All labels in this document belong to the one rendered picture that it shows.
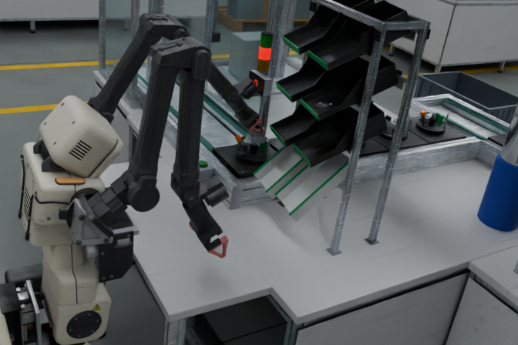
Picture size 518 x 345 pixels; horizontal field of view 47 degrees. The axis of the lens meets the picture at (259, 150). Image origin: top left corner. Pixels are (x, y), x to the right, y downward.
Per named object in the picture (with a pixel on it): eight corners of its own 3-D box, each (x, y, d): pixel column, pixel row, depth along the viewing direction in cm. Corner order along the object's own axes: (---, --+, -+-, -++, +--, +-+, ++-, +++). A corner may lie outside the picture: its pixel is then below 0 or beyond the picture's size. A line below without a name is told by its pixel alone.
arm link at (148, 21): (144, -1, 177) (159, 15, 171) (176, 16, 187) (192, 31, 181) (70, 119, 187) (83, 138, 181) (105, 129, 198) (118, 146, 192)
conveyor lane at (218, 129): (238, 200, 226) (240, 178, 222) (156, 114, 289) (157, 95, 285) (299, 188, 240) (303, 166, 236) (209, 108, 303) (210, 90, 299)
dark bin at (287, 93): (291, 102, 190) (286, 83, 186) (277, 88, 201) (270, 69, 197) (368, 67, 194) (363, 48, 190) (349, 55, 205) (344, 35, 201)
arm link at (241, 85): (214, 85, 215) (227, 97, 210) (237, 63, 216) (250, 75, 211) (227, 102, 225) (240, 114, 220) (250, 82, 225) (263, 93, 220)
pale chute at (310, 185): (296, 222, 194) (289, 215, 192) (281, 201, 205) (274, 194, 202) (361, 165, 192) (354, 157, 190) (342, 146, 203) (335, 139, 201)
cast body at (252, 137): (250, 143, 230) (254, 127, 227) (245, 139, 233) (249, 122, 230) (268, 143, 234) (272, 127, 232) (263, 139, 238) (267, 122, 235)
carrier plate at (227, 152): (240, 180, 222) (240, 175, 221) (212, 152, 240) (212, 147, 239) (293, 170, 234) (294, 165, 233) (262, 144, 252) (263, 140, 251)
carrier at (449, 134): (428, 146, 271) (435, 121, 266) (393, 125, 289) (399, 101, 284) (465, 139, 283) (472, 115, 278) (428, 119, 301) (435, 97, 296)
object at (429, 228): (296, 325, 173) (297, 317, 172) (126, 120, 286) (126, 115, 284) (580, 229, 243) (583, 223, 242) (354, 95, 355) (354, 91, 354)
